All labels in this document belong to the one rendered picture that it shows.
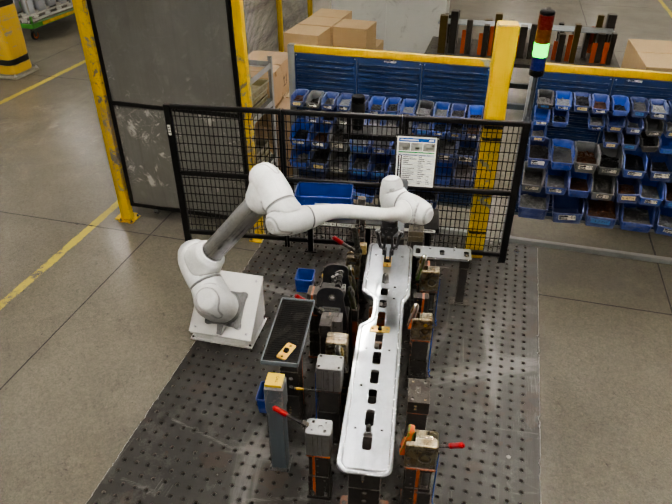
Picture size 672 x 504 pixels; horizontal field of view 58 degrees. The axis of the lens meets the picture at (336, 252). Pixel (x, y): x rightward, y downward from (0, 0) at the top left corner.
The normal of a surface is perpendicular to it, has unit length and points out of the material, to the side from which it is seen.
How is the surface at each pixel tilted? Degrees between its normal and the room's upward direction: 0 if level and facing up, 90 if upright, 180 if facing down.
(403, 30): 90
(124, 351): 0
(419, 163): 90
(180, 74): 92
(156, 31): 90
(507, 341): 0
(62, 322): 0
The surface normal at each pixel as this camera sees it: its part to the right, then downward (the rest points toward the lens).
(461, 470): 0.00, -0.83
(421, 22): -0.25, 0.54
